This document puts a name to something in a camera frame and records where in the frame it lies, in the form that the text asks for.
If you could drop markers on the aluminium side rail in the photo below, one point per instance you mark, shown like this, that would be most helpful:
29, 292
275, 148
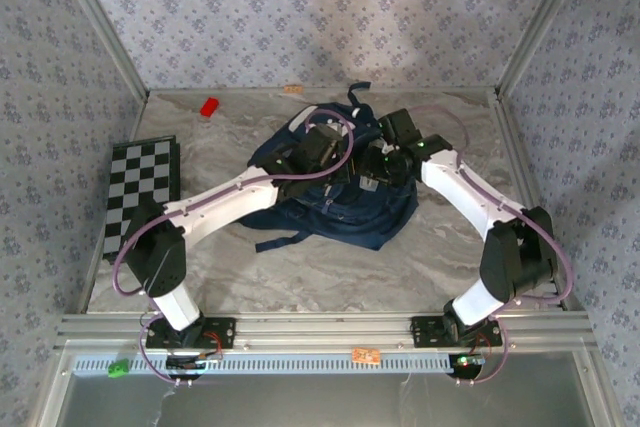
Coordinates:
92, 272
520, 162

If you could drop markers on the orange tag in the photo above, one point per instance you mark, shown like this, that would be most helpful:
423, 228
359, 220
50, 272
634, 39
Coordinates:
365, 355

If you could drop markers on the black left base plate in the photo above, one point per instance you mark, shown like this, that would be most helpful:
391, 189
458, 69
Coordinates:
222, 332

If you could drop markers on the right circuit board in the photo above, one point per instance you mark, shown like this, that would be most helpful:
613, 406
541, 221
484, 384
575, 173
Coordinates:
467, 363

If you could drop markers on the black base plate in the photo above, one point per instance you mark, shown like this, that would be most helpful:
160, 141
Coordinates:
425, 331
222, 332

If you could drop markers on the red block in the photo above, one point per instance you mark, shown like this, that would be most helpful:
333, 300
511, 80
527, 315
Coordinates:
210, 107

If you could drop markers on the grey metal panel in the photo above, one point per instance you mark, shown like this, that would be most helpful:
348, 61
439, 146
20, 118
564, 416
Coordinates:
320, 402

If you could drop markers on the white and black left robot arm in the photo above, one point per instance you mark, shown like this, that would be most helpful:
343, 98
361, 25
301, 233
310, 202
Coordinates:
225, 202

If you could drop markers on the left circuit board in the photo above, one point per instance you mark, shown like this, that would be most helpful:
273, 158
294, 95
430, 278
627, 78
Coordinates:
192, 362

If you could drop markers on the small wooden block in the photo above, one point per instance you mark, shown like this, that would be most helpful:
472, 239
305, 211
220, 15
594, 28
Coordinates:
294, 89

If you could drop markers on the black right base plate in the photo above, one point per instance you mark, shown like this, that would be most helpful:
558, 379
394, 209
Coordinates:
425, 331

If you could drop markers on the navy blue backpack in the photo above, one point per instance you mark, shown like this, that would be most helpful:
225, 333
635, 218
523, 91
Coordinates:
350, 217

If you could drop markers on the green clip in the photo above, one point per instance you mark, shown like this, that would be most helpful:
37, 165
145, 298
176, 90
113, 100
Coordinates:
118, 369

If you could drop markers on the aluminium front rail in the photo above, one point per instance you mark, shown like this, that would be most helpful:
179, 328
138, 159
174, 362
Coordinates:
320, 329

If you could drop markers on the circuit board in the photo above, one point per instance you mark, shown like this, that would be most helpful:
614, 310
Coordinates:
467, 363
192, 362

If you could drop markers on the black and grey chessboard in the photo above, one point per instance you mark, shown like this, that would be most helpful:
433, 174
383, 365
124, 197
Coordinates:
140, 172

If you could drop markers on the aluminium frame post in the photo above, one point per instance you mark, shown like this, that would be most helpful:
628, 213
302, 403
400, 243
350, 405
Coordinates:
545, 22
100, 22

